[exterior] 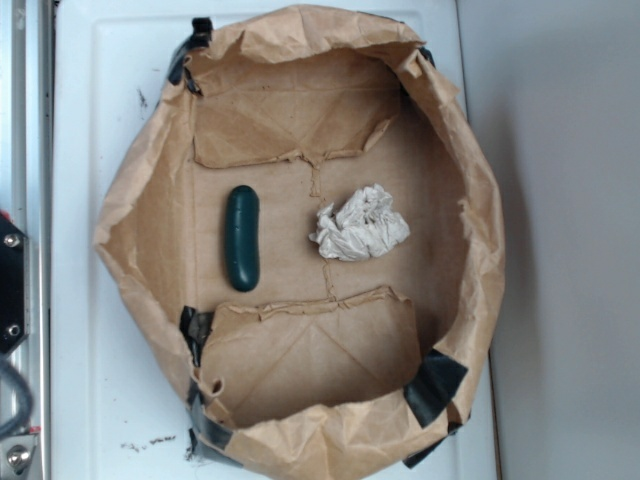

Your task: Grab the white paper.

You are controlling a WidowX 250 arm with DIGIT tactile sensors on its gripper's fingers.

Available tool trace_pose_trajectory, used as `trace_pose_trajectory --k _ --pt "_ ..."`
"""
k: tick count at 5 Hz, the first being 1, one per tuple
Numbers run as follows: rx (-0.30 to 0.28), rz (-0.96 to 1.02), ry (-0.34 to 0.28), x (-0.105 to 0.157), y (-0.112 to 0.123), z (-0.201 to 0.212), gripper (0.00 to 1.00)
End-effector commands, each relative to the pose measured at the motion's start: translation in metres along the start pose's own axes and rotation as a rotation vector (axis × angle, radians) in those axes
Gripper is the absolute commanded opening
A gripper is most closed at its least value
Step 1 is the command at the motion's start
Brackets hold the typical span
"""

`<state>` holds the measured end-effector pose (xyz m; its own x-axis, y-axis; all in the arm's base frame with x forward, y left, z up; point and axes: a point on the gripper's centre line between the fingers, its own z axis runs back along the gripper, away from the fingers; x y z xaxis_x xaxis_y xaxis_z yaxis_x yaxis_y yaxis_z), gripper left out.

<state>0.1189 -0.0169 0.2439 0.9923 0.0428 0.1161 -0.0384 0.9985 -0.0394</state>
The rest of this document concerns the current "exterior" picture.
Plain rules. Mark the aluminium frame rail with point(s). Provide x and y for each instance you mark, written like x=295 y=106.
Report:
x=27 y=70

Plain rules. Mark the black tape bottom right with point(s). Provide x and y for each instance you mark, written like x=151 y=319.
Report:
x=434 y=386

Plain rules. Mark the brown paper bag tray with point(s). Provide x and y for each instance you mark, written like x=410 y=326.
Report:
x=306 y=105

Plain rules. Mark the crumpled white paper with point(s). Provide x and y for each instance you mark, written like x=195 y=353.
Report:
x=366 y=226

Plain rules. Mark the black mounting bracket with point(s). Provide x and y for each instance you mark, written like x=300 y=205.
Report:
x=14 y=286

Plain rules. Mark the black tape bottom left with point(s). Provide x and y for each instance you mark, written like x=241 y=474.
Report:
x=208 y=438

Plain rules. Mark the silver corner bracket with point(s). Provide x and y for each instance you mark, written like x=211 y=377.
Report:
x=17 y=455

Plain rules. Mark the black tape top left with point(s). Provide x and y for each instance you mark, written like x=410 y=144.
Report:
x=200 y=38

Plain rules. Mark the white plastic board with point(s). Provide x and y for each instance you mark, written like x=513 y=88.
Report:
x=115 y=414

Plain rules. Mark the black tape top right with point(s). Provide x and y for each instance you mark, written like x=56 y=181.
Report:
x=427 y=55

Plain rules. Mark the black tape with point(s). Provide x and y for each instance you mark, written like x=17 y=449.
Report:
x=208 y=438
x=434 y=386
x=200 y=38
x=427 y=55

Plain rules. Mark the dark green toy cucumber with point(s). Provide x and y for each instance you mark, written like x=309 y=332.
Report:
x=241 y=238

